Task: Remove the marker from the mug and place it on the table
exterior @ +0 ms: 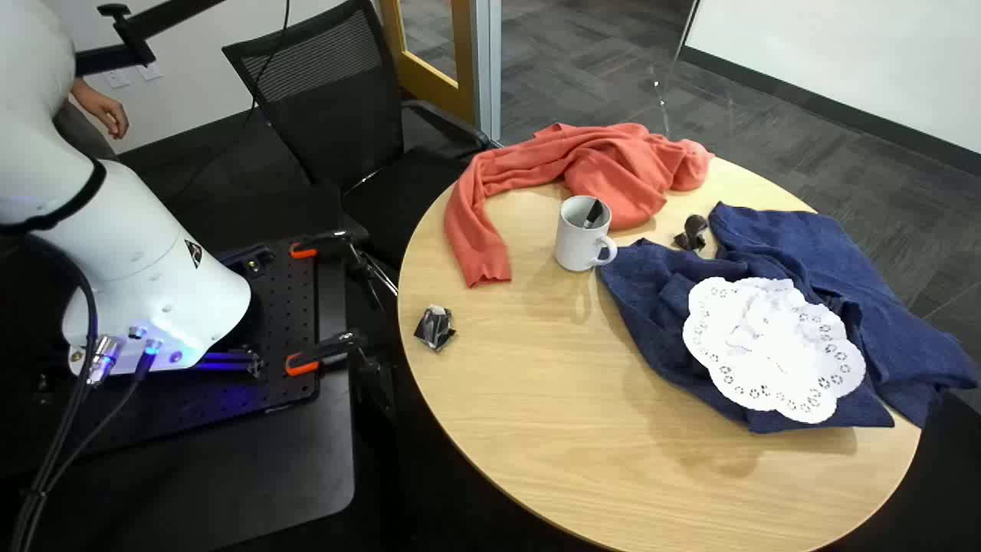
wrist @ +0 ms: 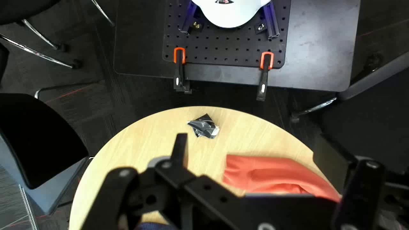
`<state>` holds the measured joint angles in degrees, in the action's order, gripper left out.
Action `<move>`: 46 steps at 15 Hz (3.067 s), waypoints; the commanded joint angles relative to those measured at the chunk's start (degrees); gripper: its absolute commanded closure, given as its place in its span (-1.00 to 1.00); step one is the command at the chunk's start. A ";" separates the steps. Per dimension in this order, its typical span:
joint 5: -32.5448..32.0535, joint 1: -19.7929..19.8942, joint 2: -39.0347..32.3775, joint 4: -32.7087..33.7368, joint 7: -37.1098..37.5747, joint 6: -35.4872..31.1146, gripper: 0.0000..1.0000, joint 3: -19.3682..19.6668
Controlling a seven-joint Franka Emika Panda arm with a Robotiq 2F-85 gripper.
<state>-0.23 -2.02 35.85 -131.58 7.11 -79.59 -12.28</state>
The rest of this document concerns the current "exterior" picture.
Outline small dark round object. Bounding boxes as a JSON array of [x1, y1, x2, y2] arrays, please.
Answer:
[[672, 212, 710, 253]]

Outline black binder clip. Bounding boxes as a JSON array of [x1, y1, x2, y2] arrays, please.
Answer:
[[409, 302, 458, 354]]

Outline bystander bare hand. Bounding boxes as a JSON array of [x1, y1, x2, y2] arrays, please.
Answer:
[[68, 76, 132, 142]]

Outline orange cloth garment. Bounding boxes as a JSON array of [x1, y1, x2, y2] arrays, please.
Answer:
[[440, 118, 715, 291]]

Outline black mesh office chair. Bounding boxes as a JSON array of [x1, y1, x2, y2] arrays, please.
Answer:
[[221, 0, 495, 271]]

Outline wooden door frame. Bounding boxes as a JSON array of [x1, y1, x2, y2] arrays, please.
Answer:
[[378, 0, 480, 126]]

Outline navy blue cloth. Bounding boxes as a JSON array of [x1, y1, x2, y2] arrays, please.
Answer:
[[595, 199, 981, 434]]

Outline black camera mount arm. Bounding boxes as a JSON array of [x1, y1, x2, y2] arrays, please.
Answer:
[[69, 0, 224, 80]]

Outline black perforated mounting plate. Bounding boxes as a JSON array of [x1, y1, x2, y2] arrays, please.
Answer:
[[200, 240, 354, 415]]

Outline black robot cart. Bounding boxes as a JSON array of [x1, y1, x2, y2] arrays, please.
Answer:
[[0, 231, 360, 552]]

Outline black cable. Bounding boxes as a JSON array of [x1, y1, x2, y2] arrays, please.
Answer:
[[6, 350, 105, 552], [32, 350, 159, 519]]

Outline black clamp orange tips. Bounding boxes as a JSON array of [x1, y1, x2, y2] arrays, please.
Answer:
[[282, 329, 368, 381], [287, 225, 372, 259]]

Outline white ceramic mug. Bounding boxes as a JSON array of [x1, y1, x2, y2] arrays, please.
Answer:
[[552, 194, 620, 273]]

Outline white paper doily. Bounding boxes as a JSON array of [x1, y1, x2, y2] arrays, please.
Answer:
[[679, 273, 868, 425]]

